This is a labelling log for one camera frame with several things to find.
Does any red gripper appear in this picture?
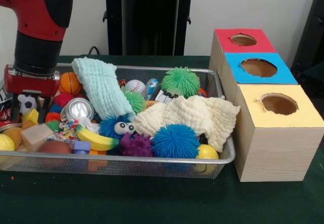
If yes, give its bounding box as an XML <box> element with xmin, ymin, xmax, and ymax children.
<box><xmin>4</xmin><ymin>73</ymin><xmax>61</xmax><ymax>123</ymax></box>

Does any orange plush toy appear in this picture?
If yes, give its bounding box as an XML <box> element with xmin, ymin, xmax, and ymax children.
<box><xmin>2</xmin><ymin>119</ymin><xmax>36</xmax><ymax>151</ymax></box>

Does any mint green muslin cloth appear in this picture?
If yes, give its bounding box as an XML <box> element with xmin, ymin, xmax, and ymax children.
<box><xmin>71</xmin><ymin>56</ymin><xmax>136</xmax><ymax>121</ymax></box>

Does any wooden box with three holes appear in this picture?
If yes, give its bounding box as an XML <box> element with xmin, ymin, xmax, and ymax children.
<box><xmin>209</xmin><ymin>28</ymin><xmax>324</xmax><ymax>183</ymax></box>

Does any black and white soccer ball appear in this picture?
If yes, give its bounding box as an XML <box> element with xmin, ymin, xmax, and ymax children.
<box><xmin>18</xmin><ymin>94</ymin><xmax>39</xmax><ymax>116</ymax></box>

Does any orange basketball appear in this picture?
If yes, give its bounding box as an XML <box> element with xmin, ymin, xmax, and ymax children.
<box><xmin>59</xmin><ymin>72</ymin><xmax>83</xmax><ymax>95</ymax></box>

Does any silver drink can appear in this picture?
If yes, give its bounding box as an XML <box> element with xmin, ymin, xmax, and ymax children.
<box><xmin>62</xmin><ymin>98</ymin><xmax>95</xmax><ymax>122</ymax></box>

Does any yellow toy banana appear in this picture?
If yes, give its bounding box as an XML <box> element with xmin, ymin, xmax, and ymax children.
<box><xmin>76</xmin><ymin>124</ymin><xmax>119</xmax><ymax>151</ymax></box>

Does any blue fuzzy toy with eyes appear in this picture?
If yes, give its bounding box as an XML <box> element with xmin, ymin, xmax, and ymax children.
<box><xmin>98</xmin><ymin>115</ymin><xmax>136</xmax><ymax>142</ymax></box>

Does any purple spiky rubber ball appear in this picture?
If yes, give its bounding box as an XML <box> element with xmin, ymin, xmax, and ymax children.
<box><xmin>119</xmin><ymin>132</ymin><xmax>155</xmax><ymax>157</ymax></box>

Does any blue spiky rubber ball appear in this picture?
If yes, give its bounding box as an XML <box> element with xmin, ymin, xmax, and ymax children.
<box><xmin>151</xmin><ymin>124</ymin><xmax>200</xmax><ymax>158</ymax></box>

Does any cream muslin cloth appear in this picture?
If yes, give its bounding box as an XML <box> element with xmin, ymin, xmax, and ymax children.
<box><xmin>133</xmin><ymin>95</ymin><xmax>241</xmax><ymax>152</ymax></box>

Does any large green spiky ball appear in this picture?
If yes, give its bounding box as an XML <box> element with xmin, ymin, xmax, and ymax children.
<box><xmin>160</xmin><ymin>66</ymin><xmax>200</xmax><ymax>99</ymax></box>

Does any dark green tablecloth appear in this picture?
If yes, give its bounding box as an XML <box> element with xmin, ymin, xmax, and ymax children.
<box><xmin>0</xmin><ymin>54</ymin><xmax>324</xmax><ymax>224</ymax></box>

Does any black chair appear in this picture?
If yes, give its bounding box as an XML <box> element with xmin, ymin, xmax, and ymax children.
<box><xmin>290</xmin><ymin>0</ymin><xmax>324</xmax><ymax>103</ymax></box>

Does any silver wire mesh bin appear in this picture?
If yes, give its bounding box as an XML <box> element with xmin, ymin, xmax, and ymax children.
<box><xmin>0</xmin><ymin>62</ymin><xmax>236</xmax><ymax>180</ymax></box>

